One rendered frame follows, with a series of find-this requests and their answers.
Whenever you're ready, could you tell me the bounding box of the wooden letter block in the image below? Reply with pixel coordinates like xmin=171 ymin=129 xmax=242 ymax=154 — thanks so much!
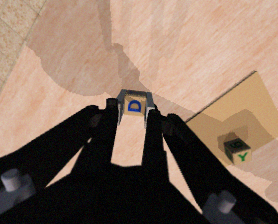
xmin=123 ymin=90 xmax=147 ymax=117
xmin=223 ymin=138 xmax=252 ymax=165

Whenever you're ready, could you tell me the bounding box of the tan flat mat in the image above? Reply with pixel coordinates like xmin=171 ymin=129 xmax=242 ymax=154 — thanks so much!
xmin=185 ymin=71 xmax=278 ymax=167

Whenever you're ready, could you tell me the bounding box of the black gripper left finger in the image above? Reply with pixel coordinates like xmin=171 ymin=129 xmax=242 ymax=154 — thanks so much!
xmin=0 ymin=89 xmax=127 ymax=224

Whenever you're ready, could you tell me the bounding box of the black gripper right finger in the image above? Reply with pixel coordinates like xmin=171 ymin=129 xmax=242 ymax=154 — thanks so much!
xmin=134 ymin=92 xmax=278 ymax=224

